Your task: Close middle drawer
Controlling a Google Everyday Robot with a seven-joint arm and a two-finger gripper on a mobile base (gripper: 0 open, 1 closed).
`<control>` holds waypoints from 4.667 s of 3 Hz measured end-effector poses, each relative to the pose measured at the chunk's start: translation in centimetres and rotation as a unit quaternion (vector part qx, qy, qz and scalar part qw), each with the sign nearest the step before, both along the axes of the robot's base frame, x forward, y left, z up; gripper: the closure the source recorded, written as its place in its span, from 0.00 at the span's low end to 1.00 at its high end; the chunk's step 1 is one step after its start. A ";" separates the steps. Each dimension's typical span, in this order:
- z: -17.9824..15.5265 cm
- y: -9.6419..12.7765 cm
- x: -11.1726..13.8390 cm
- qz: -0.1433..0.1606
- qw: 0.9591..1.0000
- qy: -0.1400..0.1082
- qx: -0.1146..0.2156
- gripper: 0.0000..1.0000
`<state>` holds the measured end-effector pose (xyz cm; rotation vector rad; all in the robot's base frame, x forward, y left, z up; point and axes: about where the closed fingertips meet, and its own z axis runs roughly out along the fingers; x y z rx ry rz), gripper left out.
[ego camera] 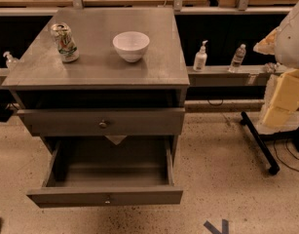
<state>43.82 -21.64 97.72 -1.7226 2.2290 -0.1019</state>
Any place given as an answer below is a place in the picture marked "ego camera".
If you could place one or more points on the crushed green soda can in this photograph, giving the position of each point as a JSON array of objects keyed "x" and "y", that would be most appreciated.
[{"x": 65, "y": 44}]

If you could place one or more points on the crumpled clear plastic wrap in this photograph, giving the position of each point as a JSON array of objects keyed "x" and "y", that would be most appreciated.
[{"x": 271, "y": 67}]

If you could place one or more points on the grey wooden drawer cabinet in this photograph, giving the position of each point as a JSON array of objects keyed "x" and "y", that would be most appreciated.
[{"x": 100, "y": 78}]

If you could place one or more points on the white pump lotion bottle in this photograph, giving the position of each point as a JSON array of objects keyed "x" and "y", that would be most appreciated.
[{"x": 200, "y": 58}]

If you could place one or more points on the white ceramic bowl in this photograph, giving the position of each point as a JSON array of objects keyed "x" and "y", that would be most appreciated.
[{"x": 131, "y": 45}]

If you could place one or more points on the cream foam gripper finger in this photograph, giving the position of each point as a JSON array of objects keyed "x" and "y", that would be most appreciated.
[
  {"x": 267, "y": 45},
  {"x": 281, "y": 99}
]

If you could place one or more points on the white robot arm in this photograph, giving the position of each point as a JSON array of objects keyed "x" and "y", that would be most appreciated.
[{"x": 287, "y": 40}]

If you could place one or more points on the clear pump sanitizer bottle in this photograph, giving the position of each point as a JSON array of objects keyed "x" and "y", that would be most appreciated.
[{"x": 11, "y": 62}]

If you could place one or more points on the grey drawer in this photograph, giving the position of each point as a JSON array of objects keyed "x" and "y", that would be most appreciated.
[
  {"x": 88, "y": 171},
  {"x": 103, "y": 122}
]

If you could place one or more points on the clear plastic water bottle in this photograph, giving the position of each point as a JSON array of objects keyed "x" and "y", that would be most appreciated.
[{"x": 237, "y": 59}]

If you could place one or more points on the grey top drawer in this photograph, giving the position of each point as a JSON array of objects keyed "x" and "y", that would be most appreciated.
[{"x": 103, "y": 122}]

